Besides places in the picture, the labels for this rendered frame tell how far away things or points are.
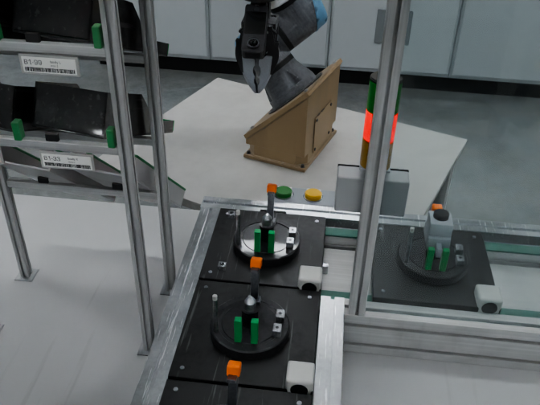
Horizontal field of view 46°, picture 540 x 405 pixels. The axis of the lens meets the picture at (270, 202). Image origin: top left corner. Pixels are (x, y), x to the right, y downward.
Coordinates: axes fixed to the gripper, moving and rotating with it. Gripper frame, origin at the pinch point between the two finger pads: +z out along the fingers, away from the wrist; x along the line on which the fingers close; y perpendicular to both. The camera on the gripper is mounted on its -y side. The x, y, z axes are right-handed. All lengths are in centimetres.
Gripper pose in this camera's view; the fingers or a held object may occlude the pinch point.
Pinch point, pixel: (256, 88)
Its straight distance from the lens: 138.0
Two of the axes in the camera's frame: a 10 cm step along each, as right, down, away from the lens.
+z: -0.2, 8.2, 5.7
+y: 1.2, -5.6, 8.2
